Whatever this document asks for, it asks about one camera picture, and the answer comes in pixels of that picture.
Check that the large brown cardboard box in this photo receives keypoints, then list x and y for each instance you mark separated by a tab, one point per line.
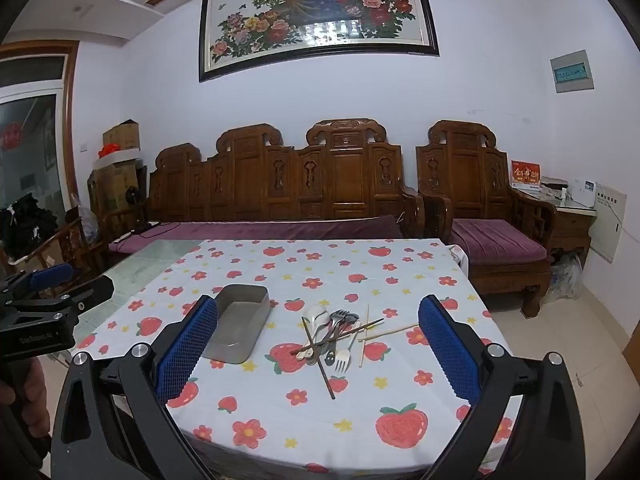
112	187

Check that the light wooden chopstick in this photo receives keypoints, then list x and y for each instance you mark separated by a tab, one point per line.
363	350
400	330

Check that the orange plastic item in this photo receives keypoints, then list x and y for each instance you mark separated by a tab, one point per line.
108	150

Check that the wooden chair with armrests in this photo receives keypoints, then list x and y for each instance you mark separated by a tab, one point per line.
75	245

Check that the small black fan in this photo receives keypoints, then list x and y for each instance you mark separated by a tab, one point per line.
132	195

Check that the small brown cardboard box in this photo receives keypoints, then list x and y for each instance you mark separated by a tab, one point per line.
122	136

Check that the white device box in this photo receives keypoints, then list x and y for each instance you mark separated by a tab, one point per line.
582	192

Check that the flat white box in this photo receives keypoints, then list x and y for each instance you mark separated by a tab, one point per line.
120	158

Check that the framed peacock flower painting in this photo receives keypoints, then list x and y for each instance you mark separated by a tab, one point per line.
320	10

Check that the red door decoration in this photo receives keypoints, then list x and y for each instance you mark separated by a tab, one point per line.
10	136

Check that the person's left hand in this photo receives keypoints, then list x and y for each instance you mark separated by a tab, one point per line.
39	395

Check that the rectangular metal tray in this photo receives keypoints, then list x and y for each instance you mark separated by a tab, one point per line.
235	320

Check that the square purple armchair cushion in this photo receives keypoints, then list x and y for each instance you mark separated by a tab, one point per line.
495	242

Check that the carved wooden sofa bench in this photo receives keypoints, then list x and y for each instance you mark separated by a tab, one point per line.
345	175

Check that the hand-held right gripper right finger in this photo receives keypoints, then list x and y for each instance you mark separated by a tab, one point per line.
445	345

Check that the wall electrical panel box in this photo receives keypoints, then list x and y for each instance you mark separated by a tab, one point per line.
572	71

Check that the crumpled plastic bag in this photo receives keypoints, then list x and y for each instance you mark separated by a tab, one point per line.
90	222

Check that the strawberry flower printed tablecloth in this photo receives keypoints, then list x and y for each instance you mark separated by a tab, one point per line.
350	270

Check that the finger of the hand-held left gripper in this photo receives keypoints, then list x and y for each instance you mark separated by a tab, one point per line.
50	276
92	291

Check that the long purple sofa cushion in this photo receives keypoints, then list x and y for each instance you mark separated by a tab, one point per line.
250	230

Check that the wooden side table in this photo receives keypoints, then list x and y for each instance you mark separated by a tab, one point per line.
570	225

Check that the pile of black clothes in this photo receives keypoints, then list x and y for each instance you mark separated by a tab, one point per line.
27	225

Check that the carved wooden armchair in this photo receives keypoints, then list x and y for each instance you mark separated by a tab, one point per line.
462	170

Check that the red gift box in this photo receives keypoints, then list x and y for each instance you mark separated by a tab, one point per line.
526	175

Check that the white wall panel board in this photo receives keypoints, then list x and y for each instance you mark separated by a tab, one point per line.
607	225

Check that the glass door wooden frame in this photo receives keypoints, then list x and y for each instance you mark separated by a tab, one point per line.
35	110

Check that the white plastic spoon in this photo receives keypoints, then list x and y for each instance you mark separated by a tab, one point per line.
316	317

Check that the clear plastic bag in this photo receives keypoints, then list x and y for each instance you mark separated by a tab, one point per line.
562	280

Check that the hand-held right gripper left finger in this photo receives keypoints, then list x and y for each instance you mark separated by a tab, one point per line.
192	340

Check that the white plastic stool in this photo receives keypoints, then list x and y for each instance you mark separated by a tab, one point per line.
457	257

